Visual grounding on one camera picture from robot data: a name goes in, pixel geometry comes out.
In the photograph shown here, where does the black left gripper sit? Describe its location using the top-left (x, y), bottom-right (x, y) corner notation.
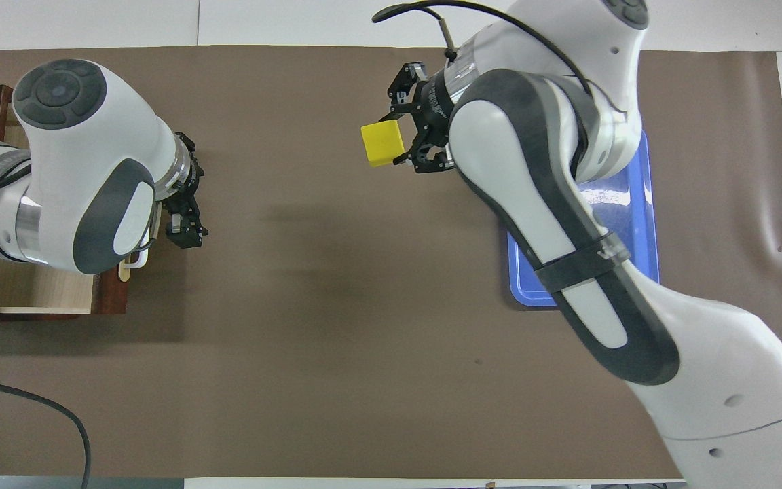
top-left (159, 132), bottom-right (210, 249)

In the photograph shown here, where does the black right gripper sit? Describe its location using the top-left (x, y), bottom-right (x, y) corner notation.
top-left (388, 62), bottom-right (456, 174)

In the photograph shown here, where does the yellow cube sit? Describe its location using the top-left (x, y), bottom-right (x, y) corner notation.
top-left (361, 121), bottom-right (407, 168)

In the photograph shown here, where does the white drawer handle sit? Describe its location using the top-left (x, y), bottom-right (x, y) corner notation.
top-left (118, 244), bottom-right (151, 280)

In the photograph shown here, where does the wooden drawer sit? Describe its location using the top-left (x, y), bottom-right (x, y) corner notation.
top-left (0, 102), bottom-right (154, 316)

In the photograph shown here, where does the brown paper table mat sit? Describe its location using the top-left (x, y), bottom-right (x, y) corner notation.
top-left (0, 46), bottom-right (782, 479)

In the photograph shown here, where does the blue plastic tray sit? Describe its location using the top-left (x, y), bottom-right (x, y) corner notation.
top-left (506, 129), bottom-right (660, 310)

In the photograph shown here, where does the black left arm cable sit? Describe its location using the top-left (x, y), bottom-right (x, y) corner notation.
top-left (0, 376), bottom-right (92, 489)

